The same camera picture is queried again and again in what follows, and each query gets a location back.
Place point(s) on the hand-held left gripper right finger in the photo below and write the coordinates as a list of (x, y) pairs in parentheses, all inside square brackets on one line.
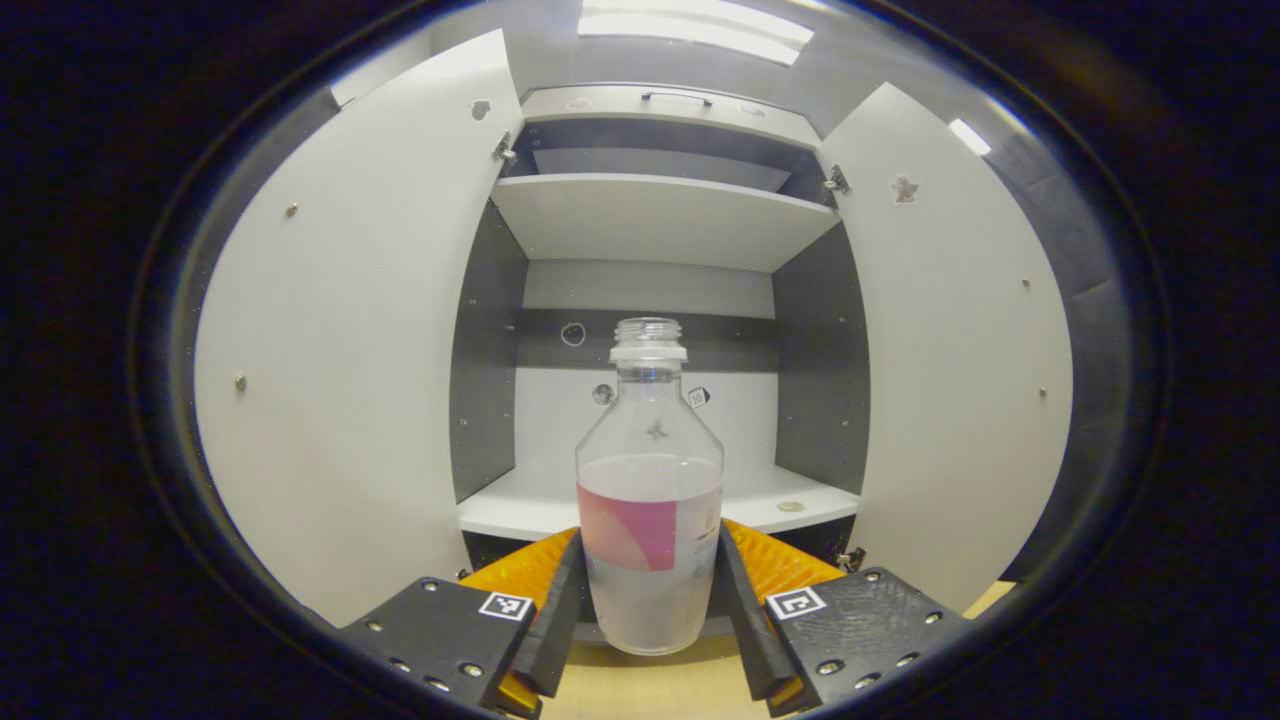
[(745, 630)]

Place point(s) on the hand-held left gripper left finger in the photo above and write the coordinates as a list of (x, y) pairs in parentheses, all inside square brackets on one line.
[(560, 640)]

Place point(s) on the clear bottle with pink label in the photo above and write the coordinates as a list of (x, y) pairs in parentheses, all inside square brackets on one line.
[(650, 560)]

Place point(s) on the grey cabinet door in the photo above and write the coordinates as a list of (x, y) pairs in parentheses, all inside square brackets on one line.
[(960, 380), (330, 350)]

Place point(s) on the grey cabinet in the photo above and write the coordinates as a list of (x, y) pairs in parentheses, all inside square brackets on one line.
[(660, 215)]

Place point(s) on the grey cabinet drawer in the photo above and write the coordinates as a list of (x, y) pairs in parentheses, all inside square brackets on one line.
[(600, 105)]

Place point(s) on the small ceiling light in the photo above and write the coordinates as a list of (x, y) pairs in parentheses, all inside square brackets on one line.
[(968, 137)]

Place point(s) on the large ceiling light panel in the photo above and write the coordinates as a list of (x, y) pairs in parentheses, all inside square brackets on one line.
[(690, 25)]

